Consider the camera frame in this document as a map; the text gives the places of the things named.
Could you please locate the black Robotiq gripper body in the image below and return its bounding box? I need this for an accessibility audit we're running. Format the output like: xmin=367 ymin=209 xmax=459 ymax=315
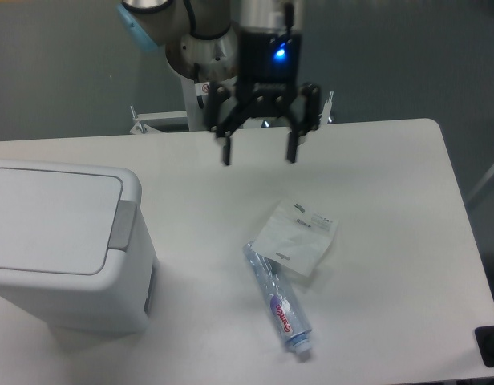
xmin=234 ymin=28 xmax=302 ymax=118

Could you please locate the black clamp at table edge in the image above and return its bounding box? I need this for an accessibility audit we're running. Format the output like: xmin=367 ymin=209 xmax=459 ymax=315
xmin=475 ymin=326 xmax=494 ymax=367

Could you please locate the crushed clear plastic bottle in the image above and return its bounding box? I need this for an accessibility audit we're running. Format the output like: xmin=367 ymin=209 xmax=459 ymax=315
xmin=242 ymin=241 xmax=313 ymax=362

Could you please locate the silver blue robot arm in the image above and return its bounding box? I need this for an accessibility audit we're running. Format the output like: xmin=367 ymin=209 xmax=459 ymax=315
xmin=117 ymin=1 xmax=321 ymax=165

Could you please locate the white push-top trash can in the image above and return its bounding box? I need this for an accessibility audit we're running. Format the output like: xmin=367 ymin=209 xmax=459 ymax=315
xmin=0 ymin=160 xmax=159 ymax=334

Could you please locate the clear plastic packaging bag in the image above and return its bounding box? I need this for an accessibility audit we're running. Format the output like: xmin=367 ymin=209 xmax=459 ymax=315
xmin=251 ymin=199 xmax=338 ymax=277

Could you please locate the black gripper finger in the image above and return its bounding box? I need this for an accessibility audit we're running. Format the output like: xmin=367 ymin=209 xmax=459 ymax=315
xmin=275 ymin=83 xmax=322 ymax=164
xmin=204 ymin=82 xmax=251 ymax=165

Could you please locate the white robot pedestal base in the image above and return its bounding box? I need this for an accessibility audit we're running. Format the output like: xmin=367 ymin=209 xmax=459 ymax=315
xmin=130 ymin=78 xmax=335 ymax=135

